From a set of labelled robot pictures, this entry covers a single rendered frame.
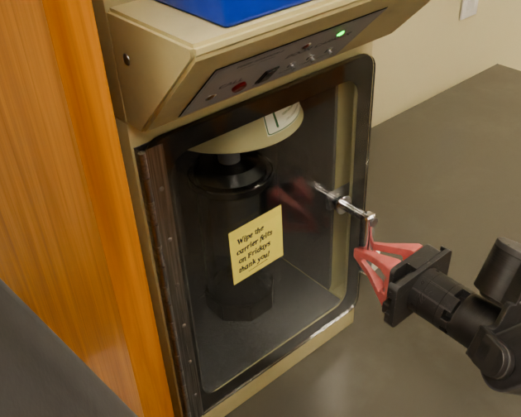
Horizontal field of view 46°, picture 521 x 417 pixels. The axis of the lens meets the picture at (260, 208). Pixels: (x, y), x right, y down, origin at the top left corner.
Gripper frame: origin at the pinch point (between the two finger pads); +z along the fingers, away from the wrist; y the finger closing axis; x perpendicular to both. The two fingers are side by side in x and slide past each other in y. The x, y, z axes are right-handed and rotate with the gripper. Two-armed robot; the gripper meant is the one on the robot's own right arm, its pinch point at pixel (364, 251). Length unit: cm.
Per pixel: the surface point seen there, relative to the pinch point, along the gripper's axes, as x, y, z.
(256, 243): -6.8, 14.1, 4.1
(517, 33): 18, -123, 49
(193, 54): -35.9, 26.2, -5.4
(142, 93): -30.6, 26.5, 1.8
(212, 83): -31.2, 22.2, -1.6
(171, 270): -9.6, 25.3, 4.2
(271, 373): 18.8, 12.0, 4.9
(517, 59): 27, -126, 49
